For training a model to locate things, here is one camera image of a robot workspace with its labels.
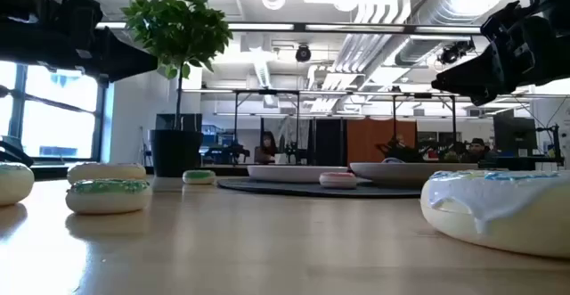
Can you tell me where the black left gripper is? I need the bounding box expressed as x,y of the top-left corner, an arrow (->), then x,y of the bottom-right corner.
0,0 -> 159,85

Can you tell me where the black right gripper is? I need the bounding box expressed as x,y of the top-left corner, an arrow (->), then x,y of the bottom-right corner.
430,0 -> 570,107

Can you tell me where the orange iced donut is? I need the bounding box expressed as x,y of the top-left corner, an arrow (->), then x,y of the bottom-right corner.
66,161 -> 148,185

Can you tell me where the green iced sprinkled donut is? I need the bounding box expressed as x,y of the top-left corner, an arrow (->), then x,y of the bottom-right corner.
65,178 -> 153,216
182,169 -> 217,186

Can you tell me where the pink iced sprinkled donut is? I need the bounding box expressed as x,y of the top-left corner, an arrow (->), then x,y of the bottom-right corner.
318,171 -> 358,191

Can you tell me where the green leafy small tree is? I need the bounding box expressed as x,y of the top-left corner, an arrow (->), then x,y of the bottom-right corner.
120,0 -> 233,131

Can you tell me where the black computer monitor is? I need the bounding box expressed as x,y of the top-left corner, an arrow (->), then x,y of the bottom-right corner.
493,109 -> 539,152
155,112 -> 204,132

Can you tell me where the person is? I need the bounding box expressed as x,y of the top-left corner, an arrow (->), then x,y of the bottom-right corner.
254,130 -> 280,165
461,137 -> 492,163

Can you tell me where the black plant pot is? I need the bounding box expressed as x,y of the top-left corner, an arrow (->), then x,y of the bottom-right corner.
149,128 -> 205,178

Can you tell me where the brown partition panel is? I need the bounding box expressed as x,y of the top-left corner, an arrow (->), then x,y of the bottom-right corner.
346,118 -> 419,165

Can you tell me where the white round plate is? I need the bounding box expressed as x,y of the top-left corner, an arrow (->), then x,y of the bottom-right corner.
246,165 -> 349,184
349,161 -> 480,188

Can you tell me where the white glazed donut right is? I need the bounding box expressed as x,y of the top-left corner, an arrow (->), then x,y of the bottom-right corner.
419,169 -> 570,260

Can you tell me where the long overhead light bar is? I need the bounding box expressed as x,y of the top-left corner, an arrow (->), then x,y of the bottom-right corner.
95,20 -> 483,37

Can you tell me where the black partition panel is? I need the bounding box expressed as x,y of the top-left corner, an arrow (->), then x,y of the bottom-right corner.
313,118 -> 349,168

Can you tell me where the pale iced cream donut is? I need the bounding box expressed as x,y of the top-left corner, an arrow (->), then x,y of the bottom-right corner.
0,161 -> 36,208

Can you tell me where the dark round woven mat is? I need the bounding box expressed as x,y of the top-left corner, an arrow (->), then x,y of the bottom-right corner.
216,177 -> 424,200

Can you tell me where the black metal rig frame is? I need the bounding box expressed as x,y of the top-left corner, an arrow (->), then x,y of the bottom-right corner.
232,88 -> 302,166
390,91 -> 459,154

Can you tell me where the silver ventilation duct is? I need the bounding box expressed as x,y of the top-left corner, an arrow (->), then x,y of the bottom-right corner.
393,0 -> 493,68

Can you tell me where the black ceiling camera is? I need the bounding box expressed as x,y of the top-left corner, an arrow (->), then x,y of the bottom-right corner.
295,44 -> 313,63

